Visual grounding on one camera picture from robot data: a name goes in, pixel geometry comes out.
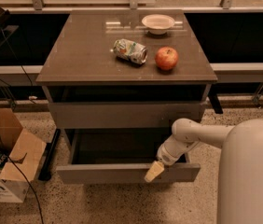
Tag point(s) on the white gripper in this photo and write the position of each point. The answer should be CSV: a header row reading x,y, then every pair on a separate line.
x,y
166,157

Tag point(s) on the black table leg right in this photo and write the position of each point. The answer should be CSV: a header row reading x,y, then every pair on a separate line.
x,y
213,98

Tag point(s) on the grey drawer cabinet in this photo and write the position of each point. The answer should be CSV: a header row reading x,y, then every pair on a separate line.
x,y
82,67

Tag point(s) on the black table leg left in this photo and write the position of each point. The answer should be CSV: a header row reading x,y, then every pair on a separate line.
x,y
45,174

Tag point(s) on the white bowl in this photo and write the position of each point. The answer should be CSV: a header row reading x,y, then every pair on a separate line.
x,y
158,24

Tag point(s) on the crushed green soda can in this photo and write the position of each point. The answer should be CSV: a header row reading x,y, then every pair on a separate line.
x,y
130,51

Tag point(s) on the open cardboard box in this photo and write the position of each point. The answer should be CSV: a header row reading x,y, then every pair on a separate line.
x,y
24,151

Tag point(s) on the grey drawer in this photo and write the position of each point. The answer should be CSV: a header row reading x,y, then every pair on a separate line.
x,y
111,156
122,115

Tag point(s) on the black table leg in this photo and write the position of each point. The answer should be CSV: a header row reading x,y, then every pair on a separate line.
x,y
213,98
45,174

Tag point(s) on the red apple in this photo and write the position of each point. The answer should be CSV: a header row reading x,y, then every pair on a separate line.
x,y
166,58

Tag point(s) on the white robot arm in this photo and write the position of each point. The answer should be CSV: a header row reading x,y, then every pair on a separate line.
x,y
240,176

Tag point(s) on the grey top drawer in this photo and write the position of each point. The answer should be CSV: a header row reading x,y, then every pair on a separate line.
x,y
122,115

